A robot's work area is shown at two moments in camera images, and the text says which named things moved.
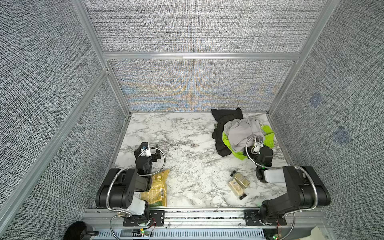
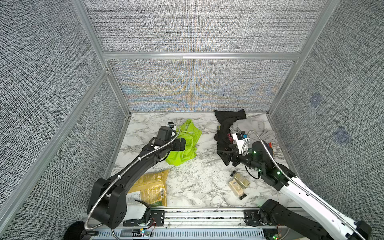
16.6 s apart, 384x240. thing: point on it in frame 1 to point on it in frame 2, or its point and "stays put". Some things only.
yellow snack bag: [157, 196] stays put
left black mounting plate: [153, 218] stays put
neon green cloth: [269, 141] to [189, 131]
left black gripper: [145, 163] to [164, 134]
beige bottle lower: [237, 189] stays put
